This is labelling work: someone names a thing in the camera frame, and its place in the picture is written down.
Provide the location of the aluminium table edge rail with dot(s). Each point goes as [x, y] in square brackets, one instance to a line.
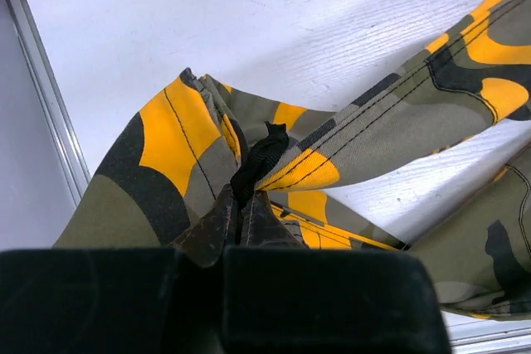
[57, 118]

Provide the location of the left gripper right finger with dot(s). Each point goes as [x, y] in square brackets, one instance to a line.
[261, 228]

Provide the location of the yellow camouflage trousers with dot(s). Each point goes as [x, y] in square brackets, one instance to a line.
[171, 161]

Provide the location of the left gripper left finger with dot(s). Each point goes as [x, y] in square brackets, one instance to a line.
[204, 241]

